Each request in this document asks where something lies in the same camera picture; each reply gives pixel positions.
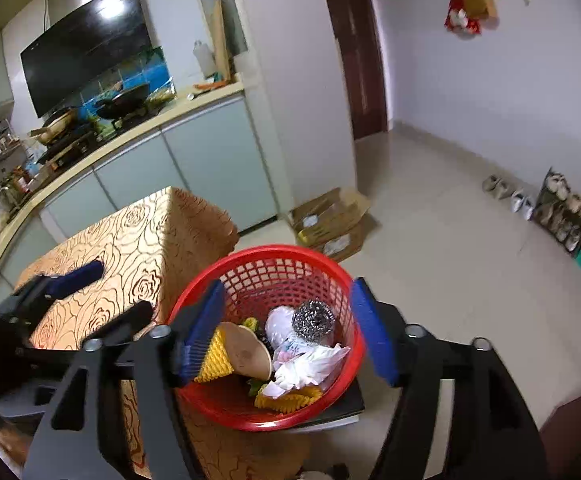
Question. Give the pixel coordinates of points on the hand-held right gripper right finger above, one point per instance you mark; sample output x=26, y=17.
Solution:
x=370, y=330

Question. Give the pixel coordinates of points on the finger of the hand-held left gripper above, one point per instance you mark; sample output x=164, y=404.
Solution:
x=78, y=275
x=125, y=321

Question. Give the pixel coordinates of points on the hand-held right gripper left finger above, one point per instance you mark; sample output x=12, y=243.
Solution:
x=205, y=330

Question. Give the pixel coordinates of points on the yellow mesh dish cloth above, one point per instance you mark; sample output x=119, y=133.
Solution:
x=215, y=360

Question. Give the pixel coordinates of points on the beige paper cup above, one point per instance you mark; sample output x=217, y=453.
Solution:
x=245, y=350

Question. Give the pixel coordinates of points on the steel wool scrubber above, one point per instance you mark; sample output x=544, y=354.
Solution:
x=313, y=320

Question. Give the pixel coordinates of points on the white tissue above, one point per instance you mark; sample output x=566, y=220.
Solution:
x=310, y=365

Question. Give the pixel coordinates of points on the cat print tissue packet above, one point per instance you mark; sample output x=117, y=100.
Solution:
x=284, y=355

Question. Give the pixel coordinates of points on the red plastic mesh basket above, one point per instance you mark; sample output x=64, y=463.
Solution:
x=280, y=270

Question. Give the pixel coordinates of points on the green yellow scouring cloth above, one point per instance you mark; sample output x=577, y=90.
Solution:
x=280, y=401

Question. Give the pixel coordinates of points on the table with gold cloth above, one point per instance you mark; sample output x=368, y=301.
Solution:
x=135, y=240

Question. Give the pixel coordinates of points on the black square stool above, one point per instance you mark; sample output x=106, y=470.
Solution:
x=350, y=402

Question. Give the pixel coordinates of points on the open cardboard box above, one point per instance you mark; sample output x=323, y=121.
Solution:
x=330, y=225

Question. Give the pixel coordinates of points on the black portable stove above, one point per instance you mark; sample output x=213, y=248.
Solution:
x=68, y=144

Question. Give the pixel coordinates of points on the brass frying pan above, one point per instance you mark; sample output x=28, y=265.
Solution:
x=58, y=122

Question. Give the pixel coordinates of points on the black gas hob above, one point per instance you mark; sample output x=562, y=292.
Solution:
x=130, y=120

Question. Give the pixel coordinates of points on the kitchen counter with grey cabinets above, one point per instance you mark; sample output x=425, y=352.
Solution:
x=205, y=160

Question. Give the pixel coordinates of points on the black wok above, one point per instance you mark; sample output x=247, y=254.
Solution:
x=123, y=100

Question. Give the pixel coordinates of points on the beige shoe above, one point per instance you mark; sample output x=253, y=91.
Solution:
x=491, y=182
x=503, y=187

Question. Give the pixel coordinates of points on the white shoe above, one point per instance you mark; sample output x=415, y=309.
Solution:
x=527, y=208
x=517, y=202

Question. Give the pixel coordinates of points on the black glass range hood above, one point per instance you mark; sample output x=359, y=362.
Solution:
x=80, y=55

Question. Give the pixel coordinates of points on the orange flat tray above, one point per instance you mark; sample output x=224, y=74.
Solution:
x=208, y=85

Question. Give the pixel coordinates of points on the dark shoe rack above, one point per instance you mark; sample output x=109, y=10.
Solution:
x=545, y=180

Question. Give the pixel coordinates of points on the rows of racked shoes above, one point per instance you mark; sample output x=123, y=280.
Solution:
x=570, y=210

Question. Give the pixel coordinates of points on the translucent white plastic bottle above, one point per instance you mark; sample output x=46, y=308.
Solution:
x=204, y=60

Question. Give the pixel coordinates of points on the dark wooden door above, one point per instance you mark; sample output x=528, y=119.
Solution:
x=360, y=60

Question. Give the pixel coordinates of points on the wooden cutting board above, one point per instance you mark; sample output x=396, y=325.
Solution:
x=222, y=45

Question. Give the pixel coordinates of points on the red hanging ornament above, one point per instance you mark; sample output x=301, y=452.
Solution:
x=460, y=17

